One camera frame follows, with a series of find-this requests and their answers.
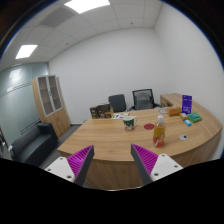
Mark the dark grey office chair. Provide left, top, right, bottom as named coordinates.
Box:
left=108, top=93, right=128, bottom=113

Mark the yellow-labelled drink bottle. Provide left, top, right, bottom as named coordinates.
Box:
left=152, top=115, right=167, bottom=148

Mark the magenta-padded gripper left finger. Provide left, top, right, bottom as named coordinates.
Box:
left=44, top=144, right=96, bottom=188

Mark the small black box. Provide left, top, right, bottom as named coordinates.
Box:
left=89, top=105, right=100, bottom=120

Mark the wooden glass-door shelf cabinet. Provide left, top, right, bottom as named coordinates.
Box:
left=31, top=74, right=72, bottom=138

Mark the flat green box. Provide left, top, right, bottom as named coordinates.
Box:
left=186, top=112, right=203, bottom=124

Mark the orange cardboard box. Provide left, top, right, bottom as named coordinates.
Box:
left=167, top=105, right=182, bottom=118

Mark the black mesh office chair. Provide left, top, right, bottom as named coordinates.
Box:
left=128, top=88, right=162, bottom=112

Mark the wooden side desk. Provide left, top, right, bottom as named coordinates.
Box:
left=159, top=92, right=184, bottom=108

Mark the green and white mug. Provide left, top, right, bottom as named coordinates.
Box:
left=122, top=115, right=139, bottom=132

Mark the rectangular ceiling light panel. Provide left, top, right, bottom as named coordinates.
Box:
left=63, top=0, right=111, bottom=15
left=14, top=44, right=39, bottom=60

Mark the purple standing card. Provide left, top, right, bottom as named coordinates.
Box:
left=181, top=94, right=193, bottom=115

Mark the dark brown carton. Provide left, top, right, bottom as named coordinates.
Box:
left=97, top=103, right=112, bottom=113

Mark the black leather sofa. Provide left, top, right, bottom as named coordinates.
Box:
left=9, top=122, right=59, bottom=167

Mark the green and purple leaflet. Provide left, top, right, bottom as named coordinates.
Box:
left=111, top=112, right=130, bottom=120

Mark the flat round red coaster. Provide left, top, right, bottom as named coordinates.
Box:
left=143, top=123, right=156, bottom=131

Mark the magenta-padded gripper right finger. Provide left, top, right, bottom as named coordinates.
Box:
left=130, top=143, right=184, bottom=186

